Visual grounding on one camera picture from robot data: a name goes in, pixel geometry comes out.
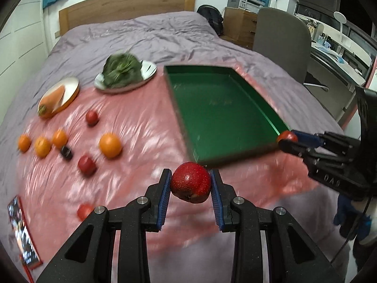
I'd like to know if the white desk lamp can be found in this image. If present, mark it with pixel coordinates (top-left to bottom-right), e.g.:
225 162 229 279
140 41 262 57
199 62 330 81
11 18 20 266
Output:
334 11 347 42

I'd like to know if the white desk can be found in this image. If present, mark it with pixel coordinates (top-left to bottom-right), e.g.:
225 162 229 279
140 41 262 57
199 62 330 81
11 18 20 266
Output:
301 16 376 124

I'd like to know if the black backpack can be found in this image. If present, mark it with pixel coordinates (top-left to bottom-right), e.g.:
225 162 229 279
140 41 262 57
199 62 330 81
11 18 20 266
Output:
197 4 224 36

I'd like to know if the white printer box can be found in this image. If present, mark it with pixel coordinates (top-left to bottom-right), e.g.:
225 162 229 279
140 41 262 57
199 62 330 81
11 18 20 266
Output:
227 0 265 13

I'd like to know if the dark plum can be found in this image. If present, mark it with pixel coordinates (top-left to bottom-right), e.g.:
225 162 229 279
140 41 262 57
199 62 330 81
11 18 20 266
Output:
60 146 73 161

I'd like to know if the white wardrobe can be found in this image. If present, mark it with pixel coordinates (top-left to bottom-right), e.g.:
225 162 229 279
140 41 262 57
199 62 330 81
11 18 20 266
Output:
0 0 48 119

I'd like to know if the orange rimmed white plate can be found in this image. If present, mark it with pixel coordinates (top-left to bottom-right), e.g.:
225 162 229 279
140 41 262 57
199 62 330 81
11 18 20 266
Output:
37 77 79 119

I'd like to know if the textured orange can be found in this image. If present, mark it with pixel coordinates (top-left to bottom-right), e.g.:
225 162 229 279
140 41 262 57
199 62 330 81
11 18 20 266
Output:
34 136 52 158

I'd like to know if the white patterned plate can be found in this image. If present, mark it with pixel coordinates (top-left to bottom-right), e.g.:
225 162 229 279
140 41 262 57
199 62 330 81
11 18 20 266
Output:
94 60 157 94

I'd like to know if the green leafy cabbage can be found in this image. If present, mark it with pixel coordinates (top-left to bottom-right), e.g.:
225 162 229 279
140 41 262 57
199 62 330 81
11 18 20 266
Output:
102 52 141 82

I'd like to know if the wooden headboard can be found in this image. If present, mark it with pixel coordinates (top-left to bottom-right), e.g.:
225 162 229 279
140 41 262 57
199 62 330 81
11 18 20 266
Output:
59 0 196 36

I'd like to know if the blue gloved right hand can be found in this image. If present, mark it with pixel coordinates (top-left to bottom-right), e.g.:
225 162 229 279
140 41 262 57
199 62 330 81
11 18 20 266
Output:
334 195 376 246

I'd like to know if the grey office chair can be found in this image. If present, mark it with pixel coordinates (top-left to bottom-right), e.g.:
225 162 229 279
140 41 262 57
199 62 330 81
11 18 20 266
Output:
252 7 329 92

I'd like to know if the pink plastic sheet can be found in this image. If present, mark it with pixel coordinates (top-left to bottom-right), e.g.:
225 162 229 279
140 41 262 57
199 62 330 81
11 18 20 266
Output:
17 68 317 263

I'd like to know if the small red apple back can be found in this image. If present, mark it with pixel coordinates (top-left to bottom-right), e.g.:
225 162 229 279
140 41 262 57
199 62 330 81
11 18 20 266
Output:
86 110 99 126

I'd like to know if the smartphone in red case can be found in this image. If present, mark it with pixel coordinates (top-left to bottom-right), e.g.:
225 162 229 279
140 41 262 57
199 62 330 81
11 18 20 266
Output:
7 196 43 270

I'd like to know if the small smooth orange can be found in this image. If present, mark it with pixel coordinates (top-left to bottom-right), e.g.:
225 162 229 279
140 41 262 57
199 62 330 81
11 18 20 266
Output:
52 129 68 150

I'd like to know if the green rectangular tray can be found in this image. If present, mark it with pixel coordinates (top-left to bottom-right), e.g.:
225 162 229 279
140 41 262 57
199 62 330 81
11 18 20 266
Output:
164 65 289 167

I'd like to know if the grey purple bed sheet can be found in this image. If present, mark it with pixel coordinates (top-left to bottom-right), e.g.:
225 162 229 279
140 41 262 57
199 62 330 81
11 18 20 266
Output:
0 10 357 283

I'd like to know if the large orange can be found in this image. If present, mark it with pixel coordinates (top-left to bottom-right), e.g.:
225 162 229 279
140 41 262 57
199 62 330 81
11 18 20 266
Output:
98 133 123 159

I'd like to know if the wooden nightstand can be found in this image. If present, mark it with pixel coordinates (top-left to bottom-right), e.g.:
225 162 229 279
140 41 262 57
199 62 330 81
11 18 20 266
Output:
221 7 258 50

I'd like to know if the orange carrot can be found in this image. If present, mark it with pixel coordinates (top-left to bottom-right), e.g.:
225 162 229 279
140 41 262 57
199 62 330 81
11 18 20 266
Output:
38 85 65 118

